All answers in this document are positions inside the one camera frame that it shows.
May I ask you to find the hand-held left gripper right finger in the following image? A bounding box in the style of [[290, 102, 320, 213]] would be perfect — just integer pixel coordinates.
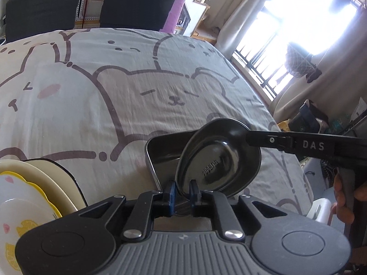
[[189, 179, 291, 241]]

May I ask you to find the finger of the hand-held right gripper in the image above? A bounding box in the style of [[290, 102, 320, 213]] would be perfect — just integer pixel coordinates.
[[244, 130, 293, 151]]

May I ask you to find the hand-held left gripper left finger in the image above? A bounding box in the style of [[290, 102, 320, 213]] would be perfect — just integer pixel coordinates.
[[77, 180, 177, 241]]

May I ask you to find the square steel container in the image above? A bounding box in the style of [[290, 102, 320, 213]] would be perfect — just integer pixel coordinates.
[[145, 131, 199, 215]]

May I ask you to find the oval steel bowl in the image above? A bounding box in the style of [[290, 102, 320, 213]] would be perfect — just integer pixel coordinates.
[[174, 118, 262, 199]]

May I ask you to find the white square plate dark rim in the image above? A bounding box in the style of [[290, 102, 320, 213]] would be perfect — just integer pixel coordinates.
[[21, 157, 89, 211]]

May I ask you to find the cream plate with dark rim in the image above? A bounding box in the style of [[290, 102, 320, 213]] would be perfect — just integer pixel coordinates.
[[0, 160, 78, 216]]

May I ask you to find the yellow rim floral bowl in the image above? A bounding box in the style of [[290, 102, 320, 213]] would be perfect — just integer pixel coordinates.
[[0, 170, 63, 275]]

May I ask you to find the person's right hand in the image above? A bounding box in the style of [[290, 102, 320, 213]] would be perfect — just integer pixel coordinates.
[[331, 173, 367, 224]]

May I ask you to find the dark bag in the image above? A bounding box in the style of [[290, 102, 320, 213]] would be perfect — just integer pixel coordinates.
[[289, 100, 330, 134]]

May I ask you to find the black balcony railing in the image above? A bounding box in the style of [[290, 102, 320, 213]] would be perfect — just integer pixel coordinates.
[[234, 33, 290, 98]]

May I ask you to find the beige curtain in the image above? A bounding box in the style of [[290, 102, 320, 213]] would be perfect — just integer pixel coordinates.
[[270, 46, 367, 121], [214, 0, 287, 61]]

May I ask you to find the hanging net bag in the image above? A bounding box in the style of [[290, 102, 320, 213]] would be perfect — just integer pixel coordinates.
[[287, 42, 323, 84]]

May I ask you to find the bear print tablecloth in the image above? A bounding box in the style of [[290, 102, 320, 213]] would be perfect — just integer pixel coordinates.
[[0, 28, 316, 275]]

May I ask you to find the wooden staircase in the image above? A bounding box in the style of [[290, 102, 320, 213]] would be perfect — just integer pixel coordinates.
[[183, 0, 227, 45]]

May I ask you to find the dark grey chair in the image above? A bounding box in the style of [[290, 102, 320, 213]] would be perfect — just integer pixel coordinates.
[[6, 0, 82, 43], [100, 0, 177, 32]]

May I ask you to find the white perforated board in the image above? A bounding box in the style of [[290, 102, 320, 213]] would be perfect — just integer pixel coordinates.
[[75, 0, 104, 22]]

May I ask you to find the red strap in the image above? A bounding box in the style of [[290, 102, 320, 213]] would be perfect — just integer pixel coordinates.
[[82, 0, 94, 30]]

